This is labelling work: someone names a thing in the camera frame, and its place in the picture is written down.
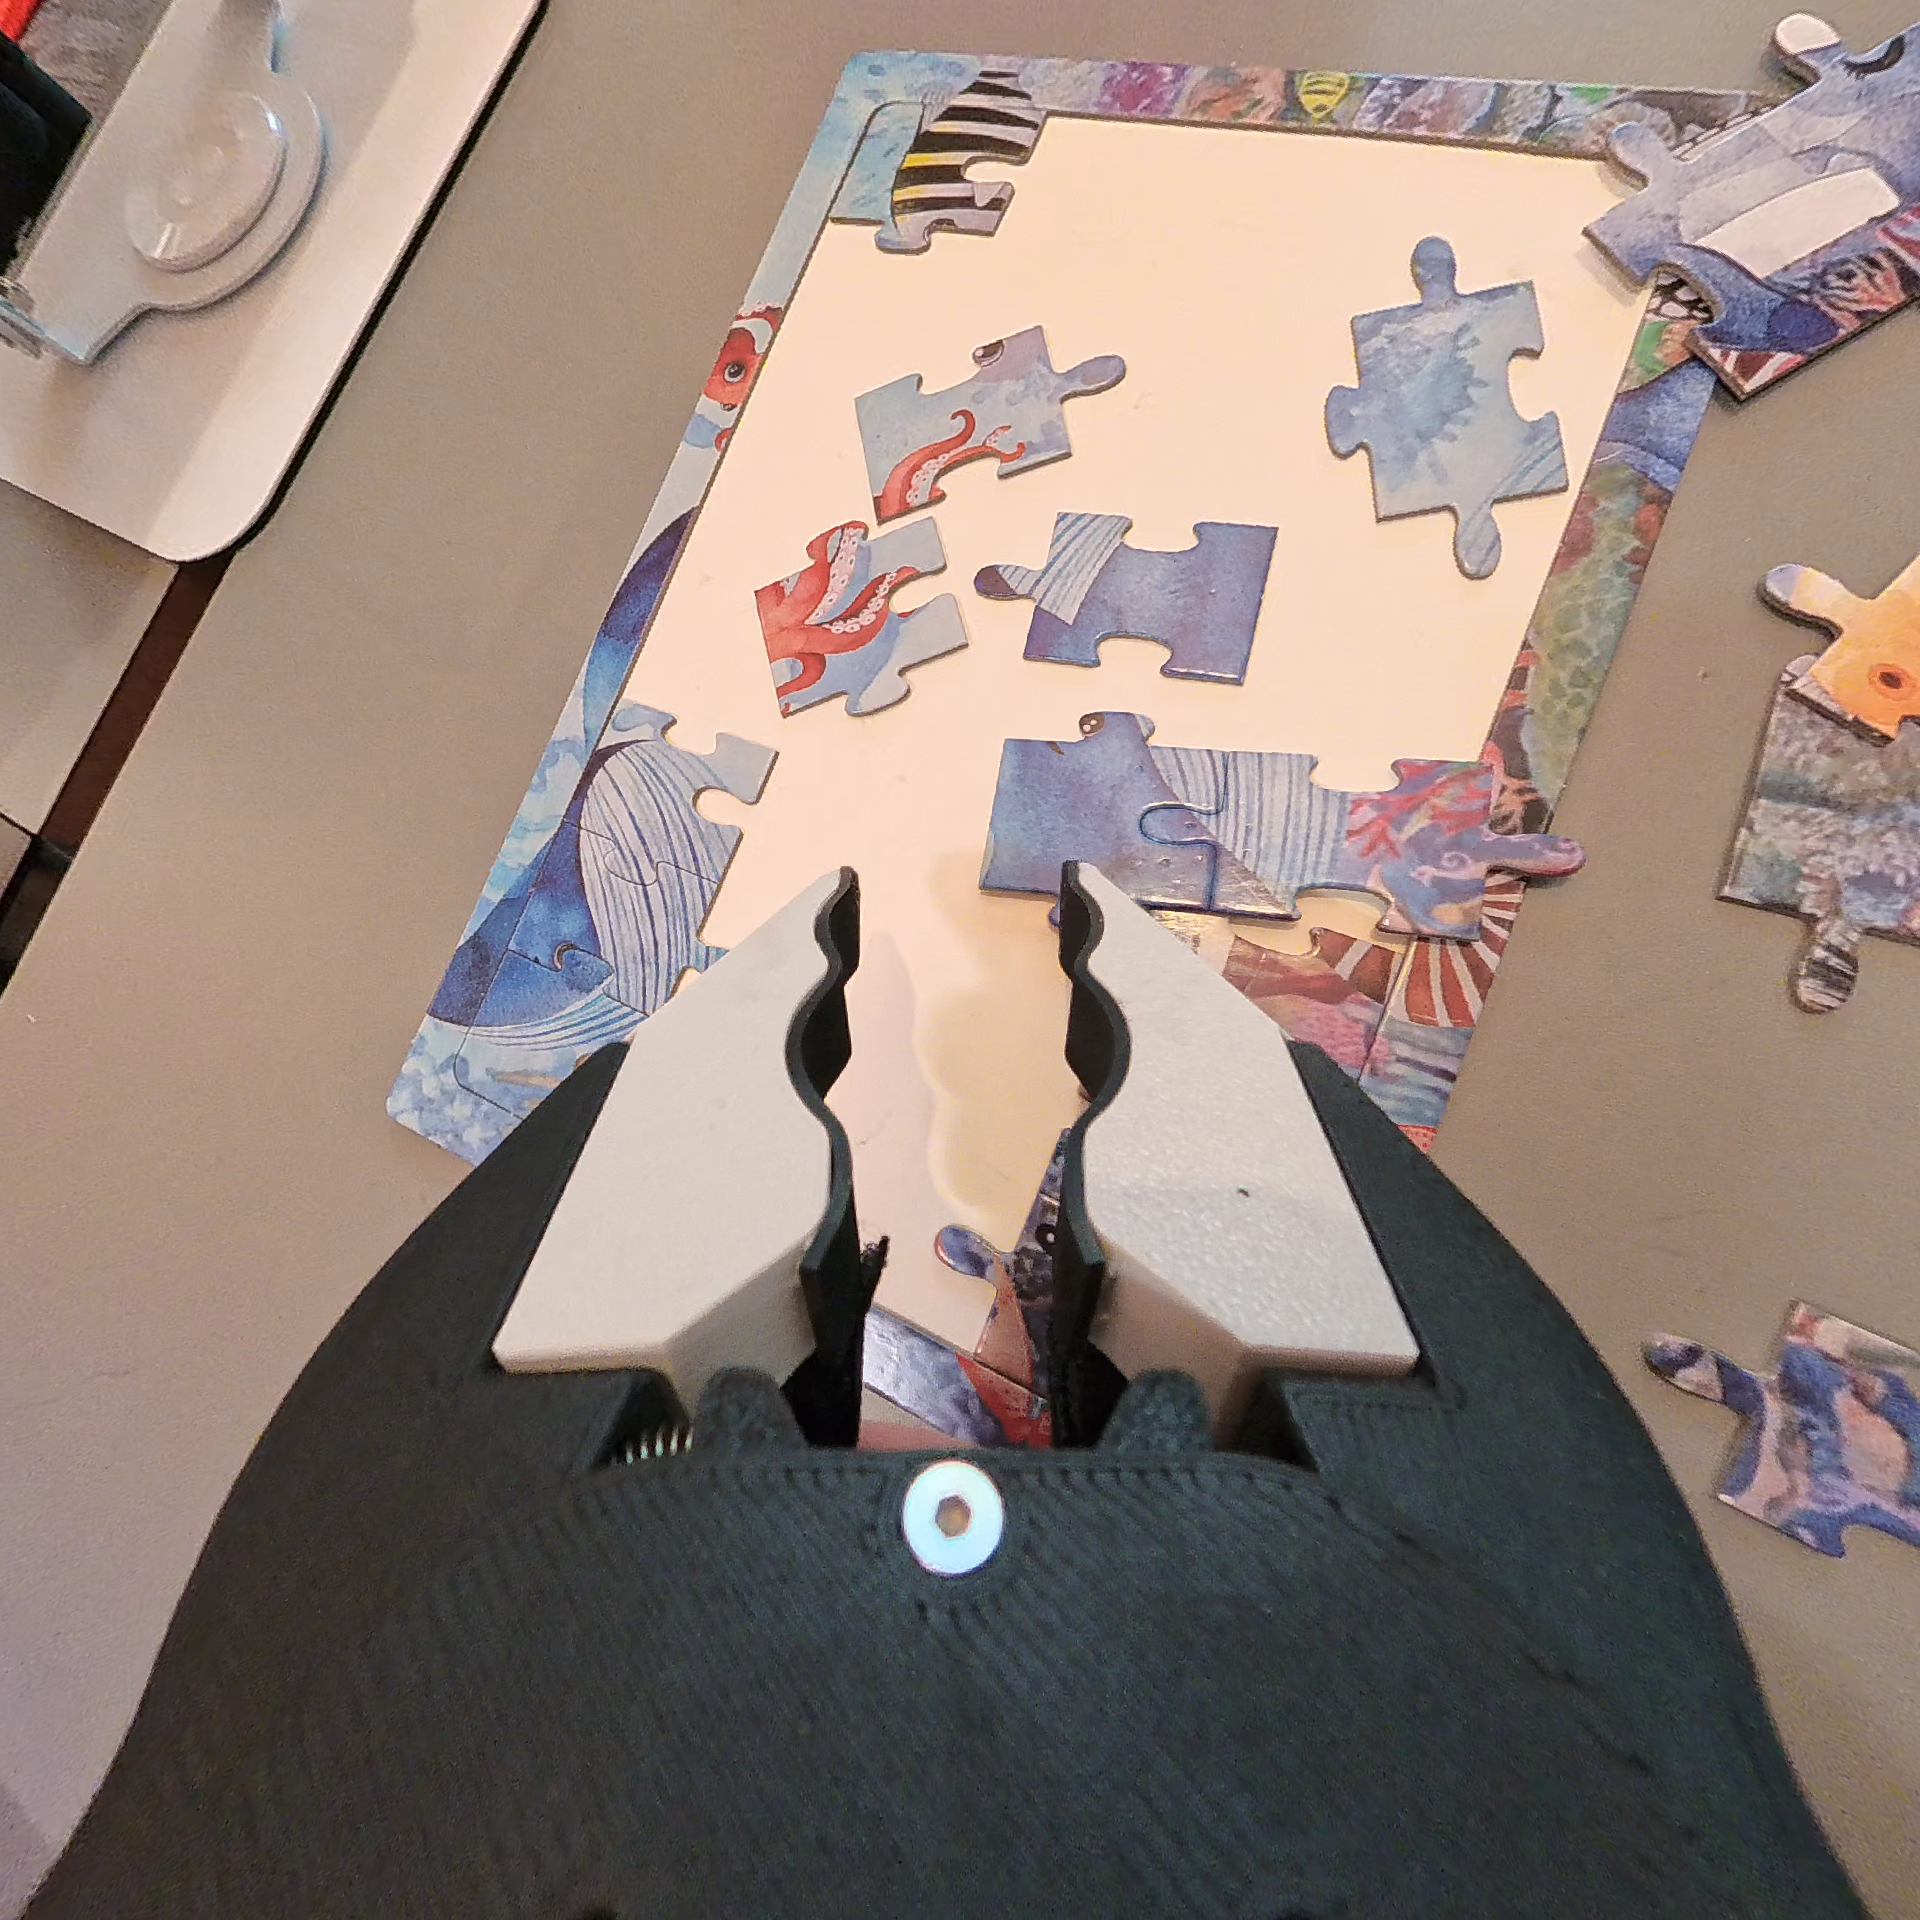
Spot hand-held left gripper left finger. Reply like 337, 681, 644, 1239
492, 865, 887, 1445

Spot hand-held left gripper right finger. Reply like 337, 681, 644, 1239
1046, 862, 1421, 1445

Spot striped whale belly puzzle piece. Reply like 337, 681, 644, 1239
1140, 745, 1390, 921

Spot pink coral seahorse puzzle piece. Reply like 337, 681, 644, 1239
1344, 759, 1589, 943

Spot dark blue whale eye piece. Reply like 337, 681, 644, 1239
985, 711, 1235, 909

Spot red octopus head puzzle piece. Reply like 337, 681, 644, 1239
751, 519, 966, 716

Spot pale blue octopus arm piece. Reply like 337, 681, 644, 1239
853, 322, 1126, 523

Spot pale blue splash puzzle piece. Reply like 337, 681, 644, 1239
1325, 233, 1572, 578

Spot sea print jigsaw puzzle board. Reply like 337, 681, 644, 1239
389, 49, 1788, 1451

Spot joined blue whale puzzle pieces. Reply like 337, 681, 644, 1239
428, 698, 786, 1085

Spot dark blue striped puzzle piece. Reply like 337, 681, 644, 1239
972, 510, 1281, 684

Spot blue purple puzzle piece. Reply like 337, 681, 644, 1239
1644, 1301, 1920, 1554

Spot orange pufferfish puzzle piece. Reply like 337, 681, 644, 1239
1760, 551, 1920, 740

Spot striped fish puzzle piece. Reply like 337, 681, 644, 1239
875, 69, 1046, 257

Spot round clear disc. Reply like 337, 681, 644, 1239
128, 58, 322, 276

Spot grey blue white puzzle piece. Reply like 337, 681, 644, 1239
1589, 16, 1920, 286

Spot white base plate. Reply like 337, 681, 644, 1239
0, 0, 549, 570

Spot grey metal bracket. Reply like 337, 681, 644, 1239
23, 0, 326, 369

